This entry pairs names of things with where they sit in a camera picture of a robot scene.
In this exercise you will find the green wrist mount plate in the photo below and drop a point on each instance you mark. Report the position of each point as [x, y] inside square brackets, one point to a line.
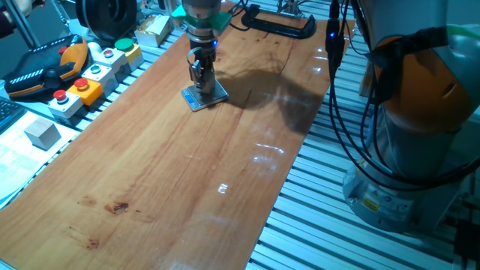
[221, 20]

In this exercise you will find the large wooden cube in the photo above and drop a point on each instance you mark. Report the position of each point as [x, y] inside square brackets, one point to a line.
[42, 133]

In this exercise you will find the white box large red button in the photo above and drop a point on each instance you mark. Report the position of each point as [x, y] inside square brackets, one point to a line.
[63, 105]

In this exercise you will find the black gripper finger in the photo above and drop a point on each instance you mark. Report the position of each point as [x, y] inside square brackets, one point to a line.
[212, 69]
[197, 77]

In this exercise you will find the yellow box red button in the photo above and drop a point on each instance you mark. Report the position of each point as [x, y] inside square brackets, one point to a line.
[87, 93]

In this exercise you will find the silver digital pocket scale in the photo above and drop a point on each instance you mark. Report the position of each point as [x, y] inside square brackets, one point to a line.
[193, 100]

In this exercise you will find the orange black teach pendant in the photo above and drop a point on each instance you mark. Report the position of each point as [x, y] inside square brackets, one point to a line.
[37, 71]

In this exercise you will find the black filament spool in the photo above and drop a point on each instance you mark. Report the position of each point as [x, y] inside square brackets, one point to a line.
[107, 18]

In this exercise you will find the black computer keyboard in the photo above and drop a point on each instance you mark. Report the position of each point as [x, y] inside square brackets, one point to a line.
[9, 112]

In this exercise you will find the bare person hand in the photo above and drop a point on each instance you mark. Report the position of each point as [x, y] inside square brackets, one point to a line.
[28, 5]

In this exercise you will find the dark sleeved person forearm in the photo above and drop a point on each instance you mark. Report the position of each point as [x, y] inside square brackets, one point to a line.
[5, 26]

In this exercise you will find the white box small red button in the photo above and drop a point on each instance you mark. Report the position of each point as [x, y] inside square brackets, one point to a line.
[110, 58]

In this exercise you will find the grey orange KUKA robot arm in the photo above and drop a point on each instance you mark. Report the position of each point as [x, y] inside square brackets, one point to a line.
[405, 22]

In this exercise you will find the yellow box green button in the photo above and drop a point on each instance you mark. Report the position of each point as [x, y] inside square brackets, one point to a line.
[123, 44]

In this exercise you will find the white paper sheets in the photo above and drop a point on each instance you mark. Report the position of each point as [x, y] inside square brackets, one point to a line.
[18, 165]

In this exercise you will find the white box small green button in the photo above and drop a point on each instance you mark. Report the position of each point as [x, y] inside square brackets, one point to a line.
[99, 77]

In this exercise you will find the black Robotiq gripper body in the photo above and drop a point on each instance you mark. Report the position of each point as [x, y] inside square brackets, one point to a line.
[204, 50]

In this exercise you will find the black C clamp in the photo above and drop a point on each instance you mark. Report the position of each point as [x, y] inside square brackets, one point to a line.
[277, 30]

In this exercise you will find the glossy wooden board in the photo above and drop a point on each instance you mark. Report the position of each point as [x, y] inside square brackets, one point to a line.
[150, 210]

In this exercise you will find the gold foil packet box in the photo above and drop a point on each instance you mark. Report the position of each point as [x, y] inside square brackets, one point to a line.
[153, 30]

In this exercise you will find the grey metal frame strut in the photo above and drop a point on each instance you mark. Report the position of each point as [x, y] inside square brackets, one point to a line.
[62, 11]
[22, 26]

